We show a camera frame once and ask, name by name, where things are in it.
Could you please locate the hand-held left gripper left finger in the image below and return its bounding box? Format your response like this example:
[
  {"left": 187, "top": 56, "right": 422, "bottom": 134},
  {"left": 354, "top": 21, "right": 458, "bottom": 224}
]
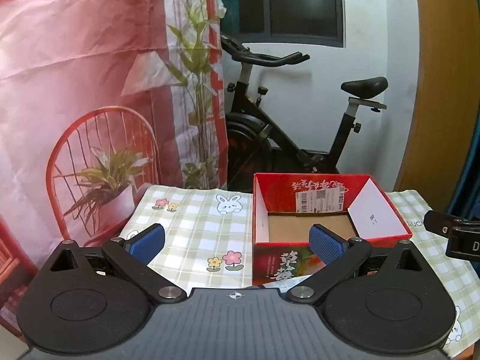
[{"left": 39, "top": 224, "right": 187, "bottom": 304}]

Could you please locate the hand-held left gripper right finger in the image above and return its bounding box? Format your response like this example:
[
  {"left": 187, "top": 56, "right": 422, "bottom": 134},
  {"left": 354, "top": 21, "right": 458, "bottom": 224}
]
[{"left": 288, "top": 224, "right": 436, "bottom": 304}]

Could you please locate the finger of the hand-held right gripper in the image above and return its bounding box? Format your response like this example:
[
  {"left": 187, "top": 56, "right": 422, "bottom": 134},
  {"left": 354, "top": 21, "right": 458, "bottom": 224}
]
[{"left": 424, "top": 210, "right": 480, "bottom": 239}]

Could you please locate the red strawberry print cardboard box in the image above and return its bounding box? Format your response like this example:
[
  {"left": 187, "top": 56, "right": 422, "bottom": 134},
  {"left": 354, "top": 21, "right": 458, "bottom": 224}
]
[{"left": 252, "top": 172, "right": 413, "bottom": 287}]

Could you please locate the wooden door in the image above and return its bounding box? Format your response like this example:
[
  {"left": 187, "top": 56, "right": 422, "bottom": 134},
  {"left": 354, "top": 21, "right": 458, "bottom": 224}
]
[{"left": 394, "top": 0, "right": 480, "bottom": 211}]

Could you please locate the black exercise bike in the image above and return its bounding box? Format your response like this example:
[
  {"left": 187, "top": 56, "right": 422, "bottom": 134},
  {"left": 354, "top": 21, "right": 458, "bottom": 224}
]
[{"left": 220, "top": 35, "right": 389, "bottom": 192}]

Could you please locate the printed backdrop cloth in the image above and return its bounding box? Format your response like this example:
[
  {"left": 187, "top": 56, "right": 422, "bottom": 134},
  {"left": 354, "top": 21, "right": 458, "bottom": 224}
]
[{"left": 0, "top": 0, "right": 230, "bottom": 346}]

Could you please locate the dark window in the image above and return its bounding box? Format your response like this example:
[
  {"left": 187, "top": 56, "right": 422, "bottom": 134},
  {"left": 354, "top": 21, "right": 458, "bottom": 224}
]
[{"left": 236, "top": 0, "right": 345, "bottom": 49}]

